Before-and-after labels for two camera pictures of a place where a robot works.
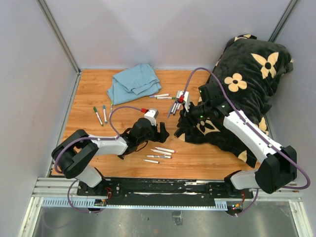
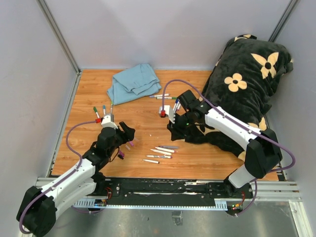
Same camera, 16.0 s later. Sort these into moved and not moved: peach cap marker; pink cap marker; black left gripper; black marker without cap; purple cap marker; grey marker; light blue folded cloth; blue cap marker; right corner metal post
Moved: grey marker; black left gripper; blue cap marker
Not moved: pink cap marker; black marker without cap; right corner metal post; light blue folded cloth; peach cap marker; purple cap marker
